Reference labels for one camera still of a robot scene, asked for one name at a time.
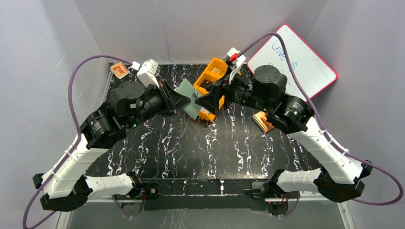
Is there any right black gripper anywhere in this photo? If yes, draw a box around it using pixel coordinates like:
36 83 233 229
194 67 272 115

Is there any green card holder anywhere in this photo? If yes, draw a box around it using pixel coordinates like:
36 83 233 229
176 79 202 120

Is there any yellow three-compartment bin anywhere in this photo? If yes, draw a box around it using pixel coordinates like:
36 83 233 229
193 58 228 123

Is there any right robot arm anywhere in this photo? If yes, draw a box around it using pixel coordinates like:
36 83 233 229
195 65 371 203

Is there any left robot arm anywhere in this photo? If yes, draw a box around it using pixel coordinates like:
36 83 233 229
33 80 191 212

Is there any gold card stack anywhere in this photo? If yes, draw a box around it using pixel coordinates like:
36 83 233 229
211 67 223 75

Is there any black card stack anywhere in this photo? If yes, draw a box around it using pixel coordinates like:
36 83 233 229
200 81 212 89

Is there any small orange card box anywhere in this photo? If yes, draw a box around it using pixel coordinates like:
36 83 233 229
110 62 130 79

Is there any orange book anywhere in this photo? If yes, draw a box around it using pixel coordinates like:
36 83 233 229
253 111 275 134

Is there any pink-framed whiteboard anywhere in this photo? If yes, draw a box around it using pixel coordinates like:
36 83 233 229
247 24 338 100

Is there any black mounting plate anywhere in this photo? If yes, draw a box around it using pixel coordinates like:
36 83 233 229
112 178 299 216

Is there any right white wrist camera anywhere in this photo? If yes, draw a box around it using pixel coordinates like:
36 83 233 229
223 47 246 85

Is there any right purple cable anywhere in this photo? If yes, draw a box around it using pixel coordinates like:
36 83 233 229
228 32 405 218

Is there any purple cable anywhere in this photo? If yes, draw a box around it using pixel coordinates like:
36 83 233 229
22 54 140 229
228 32 405 218

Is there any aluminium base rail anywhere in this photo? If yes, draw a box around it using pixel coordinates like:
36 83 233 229
63 179 348 204

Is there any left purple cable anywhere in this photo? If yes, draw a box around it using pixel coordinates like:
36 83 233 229
22 54 140 229

